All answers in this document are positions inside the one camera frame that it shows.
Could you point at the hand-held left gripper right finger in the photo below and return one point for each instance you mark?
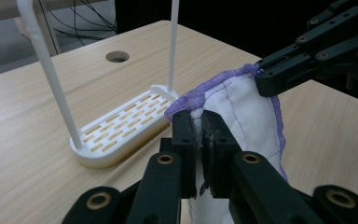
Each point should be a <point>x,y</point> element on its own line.
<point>220,146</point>

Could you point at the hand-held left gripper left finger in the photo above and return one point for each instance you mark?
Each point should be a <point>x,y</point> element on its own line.
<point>185,149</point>

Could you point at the white cloth with purple edging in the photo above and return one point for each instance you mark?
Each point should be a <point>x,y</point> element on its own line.
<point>245,109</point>

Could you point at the white slotted hanging rack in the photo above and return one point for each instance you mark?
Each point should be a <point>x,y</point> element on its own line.
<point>105,155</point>

